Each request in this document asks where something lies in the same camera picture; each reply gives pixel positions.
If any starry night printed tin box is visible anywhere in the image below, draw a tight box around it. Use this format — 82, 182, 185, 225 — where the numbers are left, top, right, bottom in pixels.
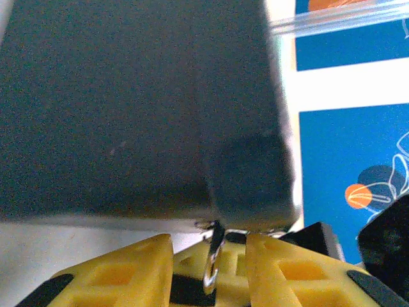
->
0, 0, 302, 233

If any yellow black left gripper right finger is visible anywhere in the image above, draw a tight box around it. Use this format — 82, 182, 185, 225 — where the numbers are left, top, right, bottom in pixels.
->
244, 233, 407, 307

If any aluminium frame post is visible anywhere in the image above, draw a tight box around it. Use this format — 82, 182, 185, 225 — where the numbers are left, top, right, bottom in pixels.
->
270, 1, 409, 36

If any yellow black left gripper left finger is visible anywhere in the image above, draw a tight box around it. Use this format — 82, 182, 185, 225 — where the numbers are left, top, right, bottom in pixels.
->
15, 233, 175, 307

